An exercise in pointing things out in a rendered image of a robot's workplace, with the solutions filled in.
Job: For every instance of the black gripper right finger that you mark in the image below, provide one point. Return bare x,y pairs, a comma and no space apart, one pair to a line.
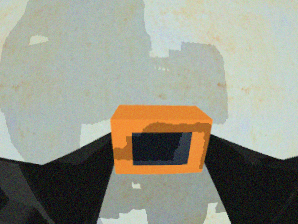
254,188

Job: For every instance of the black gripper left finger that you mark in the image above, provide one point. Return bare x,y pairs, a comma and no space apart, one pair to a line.
68,190

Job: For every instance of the orange block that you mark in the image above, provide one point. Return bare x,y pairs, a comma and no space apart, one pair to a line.
159,139

